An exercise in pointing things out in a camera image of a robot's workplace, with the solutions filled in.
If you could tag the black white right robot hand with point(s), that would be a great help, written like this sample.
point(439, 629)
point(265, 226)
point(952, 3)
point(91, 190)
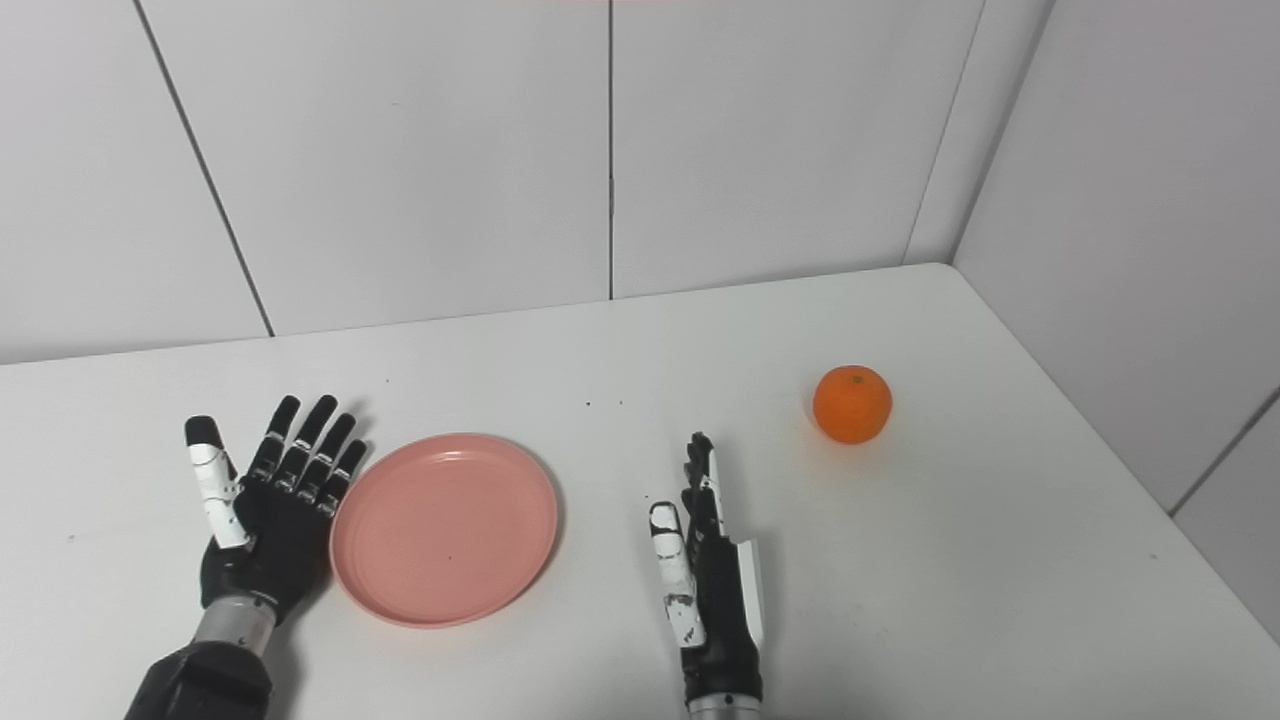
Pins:
point(725, 600)

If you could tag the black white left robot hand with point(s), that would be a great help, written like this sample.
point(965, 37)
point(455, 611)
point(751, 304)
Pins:
point(280, 530)

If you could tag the pink round plate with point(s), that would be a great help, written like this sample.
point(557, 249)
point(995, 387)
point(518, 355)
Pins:
point(445, 528)

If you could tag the orange fruit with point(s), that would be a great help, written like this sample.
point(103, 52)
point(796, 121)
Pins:
point(852, 405)

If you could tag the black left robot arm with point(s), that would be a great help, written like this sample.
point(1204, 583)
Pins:
point(215, 665)

